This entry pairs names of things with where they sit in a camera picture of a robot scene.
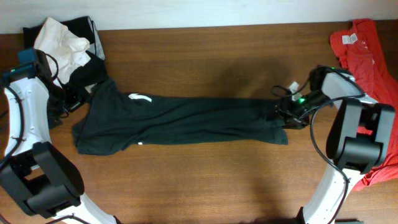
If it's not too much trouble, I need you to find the red t-shirt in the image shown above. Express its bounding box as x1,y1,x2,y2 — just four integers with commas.
330,19,397,191

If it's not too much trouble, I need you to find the dark green t-shirt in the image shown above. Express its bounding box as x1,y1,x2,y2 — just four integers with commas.
72,79,288,156

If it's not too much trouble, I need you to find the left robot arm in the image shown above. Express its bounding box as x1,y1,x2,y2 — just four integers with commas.
1,48,119,223

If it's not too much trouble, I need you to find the grey folded garment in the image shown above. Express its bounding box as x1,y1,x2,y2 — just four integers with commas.
72,16,108,94

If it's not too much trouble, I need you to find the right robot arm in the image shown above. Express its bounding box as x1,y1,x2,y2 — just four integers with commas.
271,65,396,224

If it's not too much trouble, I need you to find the white printed t-shirt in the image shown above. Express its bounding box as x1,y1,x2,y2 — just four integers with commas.
34,17,91,84

